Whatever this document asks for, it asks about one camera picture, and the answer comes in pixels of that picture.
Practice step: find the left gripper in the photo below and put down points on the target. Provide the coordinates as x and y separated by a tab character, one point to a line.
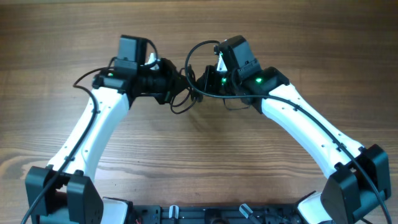
174	84

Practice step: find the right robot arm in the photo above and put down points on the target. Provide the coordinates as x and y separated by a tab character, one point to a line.
357	177

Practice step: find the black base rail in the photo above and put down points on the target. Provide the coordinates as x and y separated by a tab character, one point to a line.
174	214

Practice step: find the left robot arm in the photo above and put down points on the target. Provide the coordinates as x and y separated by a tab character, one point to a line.
63	191

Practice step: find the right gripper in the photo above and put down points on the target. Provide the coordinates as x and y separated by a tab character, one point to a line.
208	81

